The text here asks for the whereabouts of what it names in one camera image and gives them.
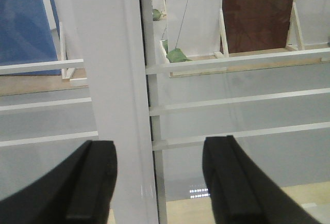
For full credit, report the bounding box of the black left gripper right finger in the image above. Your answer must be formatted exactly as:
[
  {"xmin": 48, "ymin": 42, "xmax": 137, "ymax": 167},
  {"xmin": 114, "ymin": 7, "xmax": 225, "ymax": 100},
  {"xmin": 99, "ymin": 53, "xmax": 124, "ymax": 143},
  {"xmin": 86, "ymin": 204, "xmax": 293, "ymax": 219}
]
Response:
[{"xmin": 202, "ymin": 135, "xmax": 318, "ymax": 223}]

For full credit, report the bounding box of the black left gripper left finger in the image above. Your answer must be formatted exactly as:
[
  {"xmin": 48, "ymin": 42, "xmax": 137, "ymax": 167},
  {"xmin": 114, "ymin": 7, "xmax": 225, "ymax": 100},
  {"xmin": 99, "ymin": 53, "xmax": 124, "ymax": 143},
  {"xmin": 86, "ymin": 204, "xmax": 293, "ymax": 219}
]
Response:
[{"xmin": 1, "ymin": 140, "xmax": 118, "ymax": 223}]

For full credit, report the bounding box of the white framed sliding glass door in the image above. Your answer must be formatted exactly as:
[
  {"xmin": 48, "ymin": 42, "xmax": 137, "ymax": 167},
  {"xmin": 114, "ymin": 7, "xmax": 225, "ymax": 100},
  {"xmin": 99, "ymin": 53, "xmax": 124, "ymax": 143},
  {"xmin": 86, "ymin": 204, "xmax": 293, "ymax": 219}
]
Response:
[{"xmin": 141, "ymin": 0, "xmax": 329, "ymax": 223}]

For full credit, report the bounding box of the blue door panel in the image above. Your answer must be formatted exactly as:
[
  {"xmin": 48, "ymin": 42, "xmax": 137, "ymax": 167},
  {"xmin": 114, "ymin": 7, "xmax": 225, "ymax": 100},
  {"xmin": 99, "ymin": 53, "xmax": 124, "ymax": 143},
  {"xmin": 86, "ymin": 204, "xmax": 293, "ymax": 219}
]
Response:
[{"xmin": 1, "ymin": 0, "xmax": 58, "ymax": 66}]

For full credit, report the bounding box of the brown wooden door panel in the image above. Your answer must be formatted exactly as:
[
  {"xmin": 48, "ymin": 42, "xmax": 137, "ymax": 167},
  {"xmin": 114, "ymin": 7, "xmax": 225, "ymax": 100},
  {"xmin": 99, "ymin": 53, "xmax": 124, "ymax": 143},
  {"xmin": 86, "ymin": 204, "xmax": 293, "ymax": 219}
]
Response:
[{"xmin": 222, "ymin": 0, "xmax": 293, "ymax": 53}]

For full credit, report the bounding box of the fixed white glass panel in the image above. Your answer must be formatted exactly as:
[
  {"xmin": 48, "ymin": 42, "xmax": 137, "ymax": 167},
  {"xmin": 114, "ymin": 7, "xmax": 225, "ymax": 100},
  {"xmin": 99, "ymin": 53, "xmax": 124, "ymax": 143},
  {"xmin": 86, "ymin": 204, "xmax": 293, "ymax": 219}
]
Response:
[{"xmin": 1, "ymin": 0, "xmax": 158, "ymax": 223}]

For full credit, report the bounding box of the green sandbag near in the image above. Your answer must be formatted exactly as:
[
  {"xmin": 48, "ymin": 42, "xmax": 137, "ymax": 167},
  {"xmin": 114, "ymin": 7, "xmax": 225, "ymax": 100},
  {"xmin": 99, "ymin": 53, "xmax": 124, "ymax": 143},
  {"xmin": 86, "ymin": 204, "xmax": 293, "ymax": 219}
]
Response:
[{"xmin": 166, "ymin": 49, "xmax": 191, "ymax": 63}]

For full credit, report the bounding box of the green sandbag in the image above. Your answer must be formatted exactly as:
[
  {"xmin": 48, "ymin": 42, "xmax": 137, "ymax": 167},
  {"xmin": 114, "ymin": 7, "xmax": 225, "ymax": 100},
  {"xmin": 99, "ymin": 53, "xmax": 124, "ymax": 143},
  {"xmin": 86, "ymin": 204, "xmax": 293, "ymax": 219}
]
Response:
[
  {"xmin": 152, "ymin": 9, "xmax": 166, "ymax": 21},
  {"xmin": 166, "ymin": 49, "xmax": 191, "ymax": 63}
]

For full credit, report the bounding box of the green sandbag far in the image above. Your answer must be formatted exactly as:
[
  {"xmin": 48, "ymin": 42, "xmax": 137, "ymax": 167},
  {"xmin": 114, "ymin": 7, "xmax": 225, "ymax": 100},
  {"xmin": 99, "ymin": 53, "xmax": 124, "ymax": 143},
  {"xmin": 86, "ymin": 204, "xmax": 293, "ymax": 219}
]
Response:
[{"xmin": 152, "ymin": 9, "xmax": 166, "ymax": 21}]

